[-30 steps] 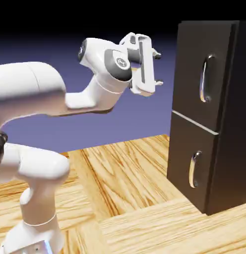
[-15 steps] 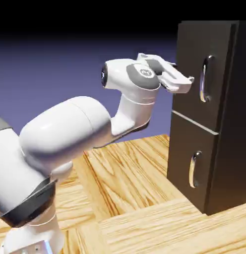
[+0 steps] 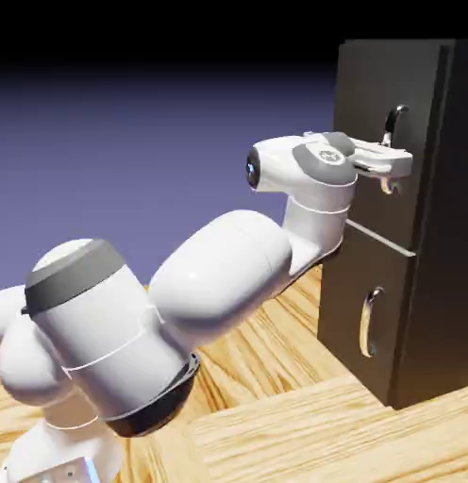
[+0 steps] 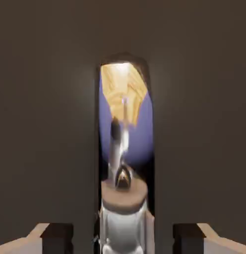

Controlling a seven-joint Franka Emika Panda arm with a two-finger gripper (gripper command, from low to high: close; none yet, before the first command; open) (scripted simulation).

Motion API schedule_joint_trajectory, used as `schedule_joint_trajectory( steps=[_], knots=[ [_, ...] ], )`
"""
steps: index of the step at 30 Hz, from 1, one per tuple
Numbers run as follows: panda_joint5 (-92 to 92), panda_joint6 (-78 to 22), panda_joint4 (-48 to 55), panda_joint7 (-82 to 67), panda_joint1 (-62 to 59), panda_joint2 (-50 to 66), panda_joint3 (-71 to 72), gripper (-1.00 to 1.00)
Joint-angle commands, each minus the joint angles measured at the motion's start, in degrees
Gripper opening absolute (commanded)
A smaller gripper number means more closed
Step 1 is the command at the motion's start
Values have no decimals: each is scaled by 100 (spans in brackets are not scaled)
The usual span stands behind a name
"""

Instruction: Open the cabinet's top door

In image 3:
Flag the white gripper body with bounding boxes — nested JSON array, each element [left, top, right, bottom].
[[347, 137, 414, 179]]

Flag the curved silver door handle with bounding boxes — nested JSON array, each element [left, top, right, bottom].
[[379, 104, 410, 196], [359, 286, 386, 359]]

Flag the dark grey cabinet door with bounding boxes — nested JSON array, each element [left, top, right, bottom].
[[316, 221, 417, 408], [332, 39, 457, 258]]

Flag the dark grey cabinet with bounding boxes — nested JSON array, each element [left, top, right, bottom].
[[316, 37, 468, 411]]

